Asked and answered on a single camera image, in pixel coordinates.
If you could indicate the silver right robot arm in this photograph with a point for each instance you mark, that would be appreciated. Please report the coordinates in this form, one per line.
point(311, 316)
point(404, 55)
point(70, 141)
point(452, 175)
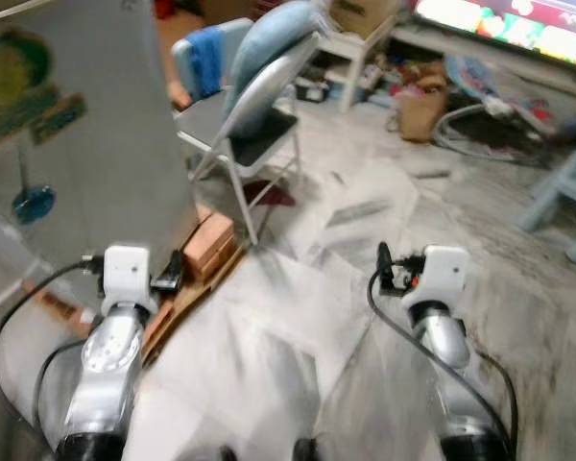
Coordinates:
point(446, 346)

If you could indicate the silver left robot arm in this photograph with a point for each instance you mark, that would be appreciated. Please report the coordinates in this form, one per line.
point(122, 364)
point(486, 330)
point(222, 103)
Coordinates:
point(110, 355)

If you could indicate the blue round fridge magnet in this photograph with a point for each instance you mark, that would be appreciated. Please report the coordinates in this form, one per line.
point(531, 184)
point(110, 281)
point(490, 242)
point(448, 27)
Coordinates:
point(34, 204)

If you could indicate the grey fridge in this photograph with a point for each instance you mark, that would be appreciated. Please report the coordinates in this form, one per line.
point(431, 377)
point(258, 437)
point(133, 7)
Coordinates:
point(106, 115)

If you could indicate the dark rectangular fridge magnet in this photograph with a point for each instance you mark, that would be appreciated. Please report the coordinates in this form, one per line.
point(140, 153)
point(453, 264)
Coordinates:
point(58, 119)

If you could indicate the green round fridge magnet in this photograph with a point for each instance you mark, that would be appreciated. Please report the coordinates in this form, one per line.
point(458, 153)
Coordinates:
point(10, 82)

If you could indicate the brown cardboard sheet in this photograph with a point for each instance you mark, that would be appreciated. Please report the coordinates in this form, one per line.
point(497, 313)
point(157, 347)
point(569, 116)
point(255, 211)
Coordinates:
point(187, 293)

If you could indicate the red brick stack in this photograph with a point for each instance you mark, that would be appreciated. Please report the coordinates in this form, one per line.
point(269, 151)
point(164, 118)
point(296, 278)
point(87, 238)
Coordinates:
point(209, 245)

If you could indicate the dark red floor rag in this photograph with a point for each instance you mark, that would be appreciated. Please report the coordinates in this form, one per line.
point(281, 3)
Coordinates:
point(271, 194)

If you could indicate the brown paper bag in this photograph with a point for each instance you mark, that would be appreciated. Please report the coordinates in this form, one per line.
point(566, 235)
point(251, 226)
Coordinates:
point(420, 113)

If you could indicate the white metal folding chair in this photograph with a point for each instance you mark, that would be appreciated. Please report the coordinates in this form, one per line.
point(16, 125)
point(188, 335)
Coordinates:
point(259, 134)

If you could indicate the black left robot foot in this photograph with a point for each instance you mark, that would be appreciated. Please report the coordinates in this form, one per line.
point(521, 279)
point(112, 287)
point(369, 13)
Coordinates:
point(229, 453)

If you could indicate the black robot foot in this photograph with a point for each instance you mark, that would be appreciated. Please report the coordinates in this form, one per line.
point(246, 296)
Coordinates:
point(305, 449)
point(229, 453)

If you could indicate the light blue plastic stool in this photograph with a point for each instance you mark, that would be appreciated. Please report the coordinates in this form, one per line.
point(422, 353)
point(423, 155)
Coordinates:
point(566, 187)

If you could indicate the baby bouncer seat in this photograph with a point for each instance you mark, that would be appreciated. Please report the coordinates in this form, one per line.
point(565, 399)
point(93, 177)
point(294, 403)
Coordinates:
point(490, 106)

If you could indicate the black right robot foot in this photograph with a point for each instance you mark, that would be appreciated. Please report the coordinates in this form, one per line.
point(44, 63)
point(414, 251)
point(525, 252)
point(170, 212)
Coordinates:
point(305, 449)

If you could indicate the small black box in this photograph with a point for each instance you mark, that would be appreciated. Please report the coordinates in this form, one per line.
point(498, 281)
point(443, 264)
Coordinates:
point(313, 90)

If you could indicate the blue towel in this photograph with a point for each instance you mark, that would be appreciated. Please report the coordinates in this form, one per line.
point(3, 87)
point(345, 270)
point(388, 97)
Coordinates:
point(207, 60)

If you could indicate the white small table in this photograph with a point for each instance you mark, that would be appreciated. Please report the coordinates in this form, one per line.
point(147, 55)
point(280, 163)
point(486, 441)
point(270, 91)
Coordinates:
point(350, 58)

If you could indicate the light blue pillow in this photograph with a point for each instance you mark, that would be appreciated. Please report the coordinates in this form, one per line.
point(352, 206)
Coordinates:
point(269, 48)

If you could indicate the brown cardboard box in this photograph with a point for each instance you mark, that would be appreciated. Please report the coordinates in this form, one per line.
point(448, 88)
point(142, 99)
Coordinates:
point(365, 17)

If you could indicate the colourful television screen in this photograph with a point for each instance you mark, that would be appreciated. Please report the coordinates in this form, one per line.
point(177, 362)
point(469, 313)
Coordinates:
point(509, 24)

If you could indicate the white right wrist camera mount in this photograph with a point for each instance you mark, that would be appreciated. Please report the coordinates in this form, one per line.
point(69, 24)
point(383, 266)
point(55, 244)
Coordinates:
point(446, 274)

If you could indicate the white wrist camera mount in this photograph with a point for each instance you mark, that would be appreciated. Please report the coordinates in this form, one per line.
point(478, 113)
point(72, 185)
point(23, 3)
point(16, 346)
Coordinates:
point(127, 274)
point(446, 274)

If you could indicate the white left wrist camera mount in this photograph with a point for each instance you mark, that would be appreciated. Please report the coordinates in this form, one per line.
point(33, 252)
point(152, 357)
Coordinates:
point(127, 274)

